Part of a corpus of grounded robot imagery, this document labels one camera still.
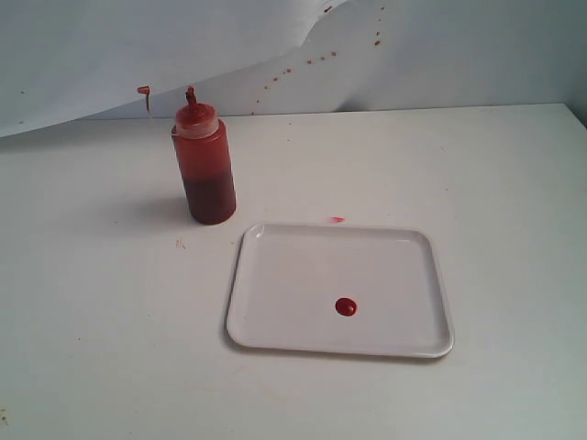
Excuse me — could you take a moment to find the white rectangular tray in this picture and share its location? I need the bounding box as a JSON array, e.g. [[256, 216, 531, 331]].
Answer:
[[226, 222, 454, 359]]

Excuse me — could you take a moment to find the red ketchup blob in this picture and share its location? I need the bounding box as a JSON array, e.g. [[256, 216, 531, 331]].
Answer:
[[335, 297, 358, 317]]

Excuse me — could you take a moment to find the red ketchup squeeze bottle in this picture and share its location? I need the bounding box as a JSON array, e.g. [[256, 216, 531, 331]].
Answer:
[[136, 84, 238, 226]]

